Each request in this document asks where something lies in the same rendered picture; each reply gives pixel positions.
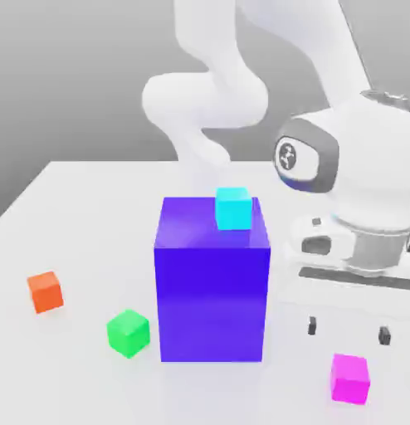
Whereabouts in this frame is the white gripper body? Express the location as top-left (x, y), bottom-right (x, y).
top-left (285, 259), bottom-right (410, 322)

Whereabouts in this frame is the small magenta cube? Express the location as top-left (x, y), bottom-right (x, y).
top-left (329, 353), bottom-right (372, 407)

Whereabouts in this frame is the small cyan cube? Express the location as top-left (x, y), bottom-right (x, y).
top-left (214, 186), bottom-right (253, 232)

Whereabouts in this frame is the small green cube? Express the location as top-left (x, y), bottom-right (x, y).
top-left (105, 308), bottom-right (151, 360)

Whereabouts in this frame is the small orange cube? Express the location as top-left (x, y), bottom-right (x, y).
top-left (26, 270), bottom-right (66, 315)

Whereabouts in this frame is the large purple box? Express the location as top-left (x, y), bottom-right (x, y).
top-left (154, 196), bottom-right (271, 364)

